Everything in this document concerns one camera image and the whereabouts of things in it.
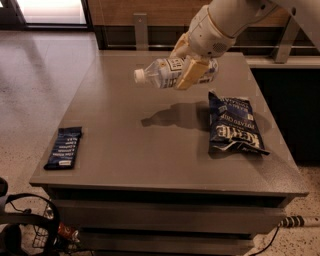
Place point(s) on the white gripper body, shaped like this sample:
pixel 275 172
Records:
pixel 207 40

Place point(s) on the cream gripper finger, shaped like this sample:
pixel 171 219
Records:
pixel 181 48
pixel 192 70

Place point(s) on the clear bottle with blue label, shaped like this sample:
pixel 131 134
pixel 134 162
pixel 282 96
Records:
pixel 163 73

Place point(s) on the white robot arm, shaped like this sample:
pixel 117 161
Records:
pixel 232 17

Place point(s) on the blue rxbar blueberry bar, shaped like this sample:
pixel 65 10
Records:
pixel 64 152

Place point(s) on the blue kettle potato chip bag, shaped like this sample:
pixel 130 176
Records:
pixel 232 126

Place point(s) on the grey table with drawers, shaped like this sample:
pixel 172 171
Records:
pixel 145 182

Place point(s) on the orange can in basket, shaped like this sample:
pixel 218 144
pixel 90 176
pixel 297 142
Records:
pixel 68 232

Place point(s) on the black headphones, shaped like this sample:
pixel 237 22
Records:
pixel 10 236

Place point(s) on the left metal railing post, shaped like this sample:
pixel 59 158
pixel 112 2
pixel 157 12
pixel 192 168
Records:
pixel 141 31

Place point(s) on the metal railing post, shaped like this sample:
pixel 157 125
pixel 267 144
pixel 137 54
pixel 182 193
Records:
pixel 282 52
pixel 141 31

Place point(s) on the right metal railing post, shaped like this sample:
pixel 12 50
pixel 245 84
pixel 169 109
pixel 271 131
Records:
pixel 282 52

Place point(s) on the striped cable connector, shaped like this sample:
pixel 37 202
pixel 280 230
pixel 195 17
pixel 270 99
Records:
pixel 300 221

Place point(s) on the black wire basket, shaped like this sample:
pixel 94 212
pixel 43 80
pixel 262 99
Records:
pixel 57 247

